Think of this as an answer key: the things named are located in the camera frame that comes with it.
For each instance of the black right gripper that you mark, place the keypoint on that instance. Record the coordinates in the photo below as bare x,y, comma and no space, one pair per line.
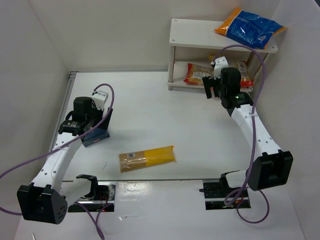
215,85

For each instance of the red pasta bag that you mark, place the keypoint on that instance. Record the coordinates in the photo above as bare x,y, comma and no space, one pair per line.
246,80
196,73

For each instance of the white two-tier shelf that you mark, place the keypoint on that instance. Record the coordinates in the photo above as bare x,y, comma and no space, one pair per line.
194,41

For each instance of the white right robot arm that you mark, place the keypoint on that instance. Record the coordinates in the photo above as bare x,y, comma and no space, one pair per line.
269,165

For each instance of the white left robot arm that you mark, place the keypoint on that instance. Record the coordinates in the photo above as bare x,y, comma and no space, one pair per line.
43,200

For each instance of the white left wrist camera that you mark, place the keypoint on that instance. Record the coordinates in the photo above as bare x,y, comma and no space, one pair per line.
100,98

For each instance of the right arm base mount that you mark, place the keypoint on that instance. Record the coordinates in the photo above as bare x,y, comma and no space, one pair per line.
215,192

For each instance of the blue Barilla pasta box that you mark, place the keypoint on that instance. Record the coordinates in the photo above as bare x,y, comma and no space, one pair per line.
95,136

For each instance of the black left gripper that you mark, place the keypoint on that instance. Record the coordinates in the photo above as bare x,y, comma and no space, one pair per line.
105,120

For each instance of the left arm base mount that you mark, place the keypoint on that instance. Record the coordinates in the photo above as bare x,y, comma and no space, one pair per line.
77,191

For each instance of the yellow spaghetti pack on table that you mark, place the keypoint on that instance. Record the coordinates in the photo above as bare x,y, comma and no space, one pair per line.
132,161

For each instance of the red pasta bag left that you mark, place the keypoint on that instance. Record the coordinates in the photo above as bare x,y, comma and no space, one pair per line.
196,73

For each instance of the blue orange pasta bag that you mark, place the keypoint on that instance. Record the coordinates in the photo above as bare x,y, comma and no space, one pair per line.
249,29

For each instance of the metal table edge rail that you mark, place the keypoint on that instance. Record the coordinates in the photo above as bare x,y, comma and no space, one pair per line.
61,118

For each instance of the red pasta bag right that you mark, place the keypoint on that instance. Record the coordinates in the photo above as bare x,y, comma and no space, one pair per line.
246,80

